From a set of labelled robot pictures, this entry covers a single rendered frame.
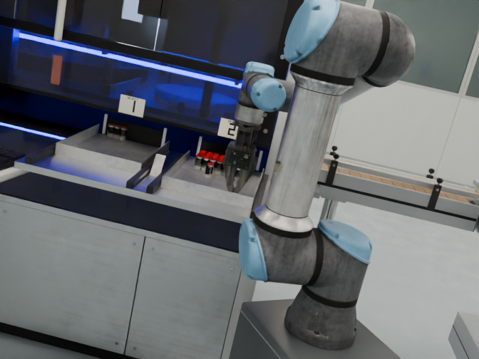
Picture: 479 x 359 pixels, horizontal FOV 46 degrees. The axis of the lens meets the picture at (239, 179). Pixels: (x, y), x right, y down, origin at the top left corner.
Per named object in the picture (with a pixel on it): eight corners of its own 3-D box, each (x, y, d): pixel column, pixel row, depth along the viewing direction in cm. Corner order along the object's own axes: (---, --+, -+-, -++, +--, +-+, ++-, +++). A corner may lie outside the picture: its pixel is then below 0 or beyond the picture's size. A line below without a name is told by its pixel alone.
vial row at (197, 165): (194, 167, 181) (197, 154, 179) (248, 180, 180) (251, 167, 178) (192, 169, 179) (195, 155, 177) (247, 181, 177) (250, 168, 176)
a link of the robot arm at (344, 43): (313, 298, 108) (398, 12, 91) (239, 291, 105) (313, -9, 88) (296, 268, 119) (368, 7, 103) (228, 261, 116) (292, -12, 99)
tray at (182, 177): (187, 159, 188) (189, 149, 187) (261, 178, 186) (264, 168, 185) (160, 187, 155) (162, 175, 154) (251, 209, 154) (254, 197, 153)
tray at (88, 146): (97, 133, 196) (98, 123, 195) (168, 150, 195) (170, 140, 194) (54, 154, 164) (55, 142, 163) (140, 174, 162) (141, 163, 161)
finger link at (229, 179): (218, 197, 150) (225, 165, 147) (222, 191, 155) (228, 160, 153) (229, 200, 150) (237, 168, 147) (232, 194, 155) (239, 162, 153)
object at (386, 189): (279, 186, 195) (289, 143, 190) (281, 175, 209) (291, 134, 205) (475, 233, 190) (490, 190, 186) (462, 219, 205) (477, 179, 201)
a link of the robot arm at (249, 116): (239, 100, 149) (269, 107, 149) (235, 117, 151) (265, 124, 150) (235, 105, 142) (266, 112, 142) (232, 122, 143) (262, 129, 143)
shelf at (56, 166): (83, 135, 197) (83, 129, 197) (276, 181, 193) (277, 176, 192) (13, 167, 151) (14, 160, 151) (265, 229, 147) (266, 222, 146)
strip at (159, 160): (152, 172, 167) (156, 153, 166) (162, 174, 167) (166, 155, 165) (139, 184, 154) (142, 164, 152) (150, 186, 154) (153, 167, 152)
